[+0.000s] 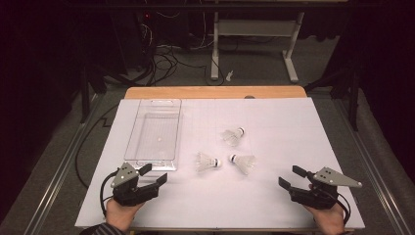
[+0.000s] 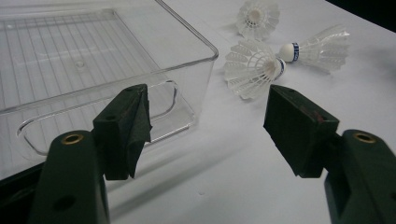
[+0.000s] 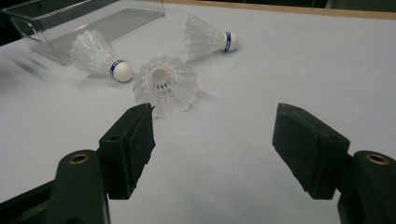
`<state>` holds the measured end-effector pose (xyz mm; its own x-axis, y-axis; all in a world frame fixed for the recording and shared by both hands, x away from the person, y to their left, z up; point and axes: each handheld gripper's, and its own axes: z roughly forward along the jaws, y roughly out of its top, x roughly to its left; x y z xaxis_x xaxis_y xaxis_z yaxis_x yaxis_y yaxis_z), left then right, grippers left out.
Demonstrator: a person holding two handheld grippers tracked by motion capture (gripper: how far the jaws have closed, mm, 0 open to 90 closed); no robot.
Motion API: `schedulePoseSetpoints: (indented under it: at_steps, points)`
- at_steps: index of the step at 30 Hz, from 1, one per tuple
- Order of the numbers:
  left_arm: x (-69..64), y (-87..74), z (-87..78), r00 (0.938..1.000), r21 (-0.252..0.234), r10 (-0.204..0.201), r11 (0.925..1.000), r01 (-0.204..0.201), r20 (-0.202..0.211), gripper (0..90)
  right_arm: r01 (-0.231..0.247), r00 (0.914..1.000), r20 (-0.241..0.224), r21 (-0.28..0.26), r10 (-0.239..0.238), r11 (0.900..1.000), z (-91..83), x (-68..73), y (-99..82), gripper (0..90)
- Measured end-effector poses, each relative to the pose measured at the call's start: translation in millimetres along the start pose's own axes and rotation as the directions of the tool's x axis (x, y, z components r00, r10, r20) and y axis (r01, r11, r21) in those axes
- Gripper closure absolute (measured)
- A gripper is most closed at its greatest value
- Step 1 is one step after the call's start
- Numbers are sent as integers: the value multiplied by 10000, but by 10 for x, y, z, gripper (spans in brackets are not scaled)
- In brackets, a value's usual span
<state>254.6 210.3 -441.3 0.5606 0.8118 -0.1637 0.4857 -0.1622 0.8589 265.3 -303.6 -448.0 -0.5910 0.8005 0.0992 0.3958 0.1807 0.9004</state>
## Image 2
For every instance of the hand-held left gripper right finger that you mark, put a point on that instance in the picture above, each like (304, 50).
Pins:
(299, 133)

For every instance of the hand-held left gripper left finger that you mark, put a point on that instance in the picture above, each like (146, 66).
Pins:
(121, 140)

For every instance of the white feather shuttlecock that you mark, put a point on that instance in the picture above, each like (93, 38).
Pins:
(255, 15)
(323, 49)
(249, 68)

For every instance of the clear plastic storage box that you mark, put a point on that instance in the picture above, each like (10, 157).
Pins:
(77, 46)

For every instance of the white table cover sheet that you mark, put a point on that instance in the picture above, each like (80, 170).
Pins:
(218, 171)

